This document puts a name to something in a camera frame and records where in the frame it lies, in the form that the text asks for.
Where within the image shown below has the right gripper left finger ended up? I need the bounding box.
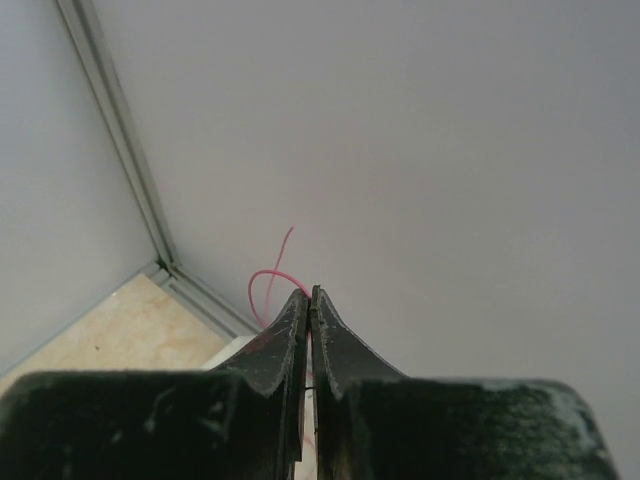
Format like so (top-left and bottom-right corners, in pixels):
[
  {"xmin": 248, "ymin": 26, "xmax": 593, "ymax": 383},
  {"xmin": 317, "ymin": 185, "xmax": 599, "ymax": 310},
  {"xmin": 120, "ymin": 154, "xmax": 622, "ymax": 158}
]
[{"xmin": 1, "ymin": 290, "xmax": 307, "ymax": 479}]

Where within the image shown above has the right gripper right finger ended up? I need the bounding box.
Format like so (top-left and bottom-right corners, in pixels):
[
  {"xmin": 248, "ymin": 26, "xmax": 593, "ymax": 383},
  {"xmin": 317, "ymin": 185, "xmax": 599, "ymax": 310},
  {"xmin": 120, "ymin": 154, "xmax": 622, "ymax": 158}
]
[{"xmin": 309, "ymin": 287, "xmax": 618, "ymax": 479}]

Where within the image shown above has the pink cable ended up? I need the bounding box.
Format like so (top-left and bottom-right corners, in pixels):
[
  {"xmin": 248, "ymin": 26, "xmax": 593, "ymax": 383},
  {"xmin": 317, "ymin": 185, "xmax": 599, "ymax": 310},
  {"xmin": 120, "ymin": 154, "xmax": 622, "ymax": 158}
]
[{"xmin": 248, "ymin": 225, "xmax": 316, "ymax": 480}]

